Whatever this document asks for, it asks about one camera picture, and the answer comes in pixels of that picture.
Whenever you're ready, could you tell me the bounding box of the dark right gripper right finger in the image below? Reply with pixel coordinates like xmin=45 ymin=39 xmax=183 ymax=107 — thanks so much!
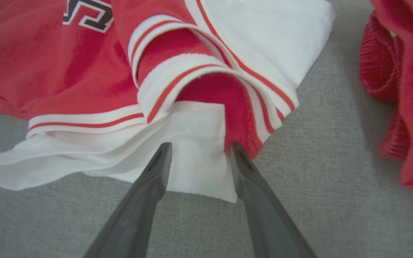
xmin=229 ymin=142 xmax=316 ymax=258

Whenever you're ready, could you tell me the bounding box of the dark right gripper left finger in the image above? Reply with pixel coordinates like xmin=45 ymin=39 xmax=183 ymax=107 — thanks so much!
xmin=84 ymin=142 xmax=173 ymax=258

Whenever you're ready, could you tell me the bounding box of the red white basketball jersey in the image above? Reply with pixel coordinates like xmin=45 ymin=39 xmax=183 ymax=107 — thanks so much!
xmin=0 ymin=0 xmax=337 ymax=204

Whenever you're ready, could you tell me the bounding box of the grey fabric sofa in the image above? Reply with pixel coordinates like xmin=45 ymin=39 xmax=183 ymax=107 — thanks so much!
xmin=0 ymin=0 xmax=413 ymax=258

